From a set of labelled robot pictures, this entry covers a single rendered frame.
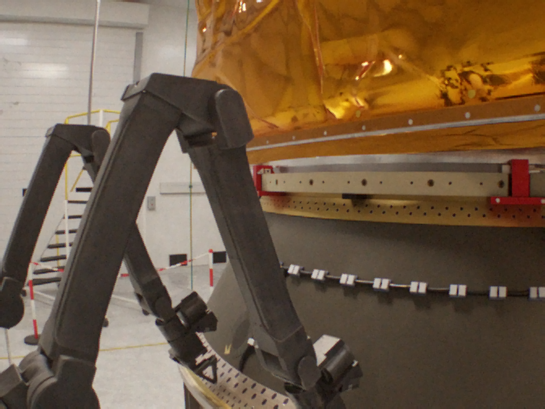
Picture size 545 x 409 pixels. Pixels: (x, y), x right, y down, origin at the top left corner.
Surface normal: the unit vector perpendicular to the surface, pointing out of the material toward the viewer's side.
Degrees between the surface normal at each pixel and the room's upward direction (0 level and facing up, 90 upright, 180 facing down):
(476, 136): 90
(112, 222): 89
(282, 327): 81
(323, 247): 62
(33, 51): 90
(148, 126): 99
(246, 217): 91
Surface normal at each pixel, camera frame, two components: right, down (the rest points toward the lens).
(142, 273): 0.55, -0.11
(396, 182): -0.62, 0.04
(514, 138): -0.87, 0.02
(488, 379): -0.36, -0.43
